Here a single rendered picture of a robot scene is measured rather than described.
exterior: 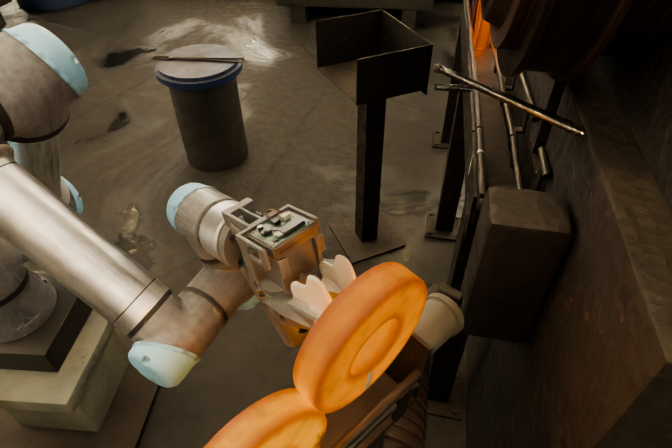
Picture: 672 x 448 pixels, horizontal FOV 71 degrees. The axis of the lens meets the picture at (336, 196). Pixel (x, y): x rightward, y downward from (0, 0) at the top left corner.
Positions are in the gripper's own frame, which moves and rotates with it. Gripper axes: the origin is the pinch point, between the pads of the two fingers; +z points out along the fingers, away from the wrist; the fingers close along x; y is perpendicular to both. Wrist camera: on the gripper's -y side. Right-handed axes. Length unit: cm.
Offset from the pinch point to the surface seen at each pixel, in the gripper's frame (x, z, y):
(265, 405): -10.8, -1.8, -1.9
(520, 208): 26.5, 1.0, -1.2
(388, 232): 75, -75, -62
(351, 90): 59, -63, -4
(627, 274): 18.3, 15.7, 1.0
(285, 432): -10.6, 0.1, -4.0
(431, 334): 11.2, -2.0, -11.8
